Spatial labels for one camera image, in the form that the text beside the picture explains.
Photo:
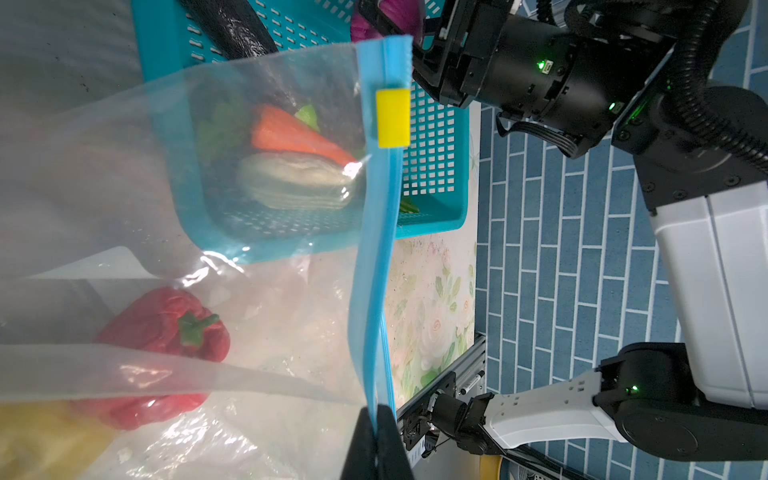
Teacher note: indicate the red toy pepper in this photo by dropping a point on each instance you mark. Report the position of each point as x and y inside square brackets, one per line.
[167, 321]

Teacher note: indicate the teal plastic basket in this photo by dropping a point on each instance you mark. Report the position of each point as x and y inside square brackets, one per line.
[211, 209]

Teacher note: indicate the clear zip top bag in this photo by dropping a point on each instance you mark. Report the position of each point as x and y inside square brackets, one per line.
[89, 225]

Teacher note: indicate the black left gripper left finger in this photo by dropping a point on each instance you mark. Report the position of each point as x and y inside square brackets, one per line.
[361, 459]

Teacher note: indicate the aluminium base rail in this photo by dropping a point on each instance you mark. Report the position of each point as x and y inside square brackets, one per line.
[470, 371]

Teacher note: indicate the purple toy onion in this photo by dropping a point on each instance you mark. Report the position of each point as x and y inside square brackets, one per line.
[408, 15]

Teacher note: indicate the yellow toy potato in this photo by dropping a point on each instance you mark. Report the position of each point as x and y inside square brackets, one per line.
[49, 440]

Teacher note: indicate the orange toy carrot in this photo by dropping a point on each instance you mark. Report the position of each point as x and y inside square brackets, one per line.
[276, 130]

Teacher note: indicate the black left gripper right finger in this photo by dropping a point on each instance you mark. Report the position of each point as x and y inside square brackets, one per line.
[392, 462]

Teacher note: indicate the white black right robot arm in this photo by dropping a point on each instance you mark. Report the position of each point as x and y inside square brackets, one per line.
[566, 271]

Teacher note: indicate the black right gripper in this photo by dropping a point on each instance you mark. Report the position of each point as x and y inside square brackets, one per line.
[566, 85]

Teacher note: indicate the white toy radish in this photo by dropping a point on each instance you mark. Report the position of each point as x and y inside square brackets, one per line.
[297, 181]

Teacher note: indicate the black toy eggplant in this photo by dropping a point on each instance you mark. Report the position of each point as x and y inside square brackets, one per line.
[233, 26]

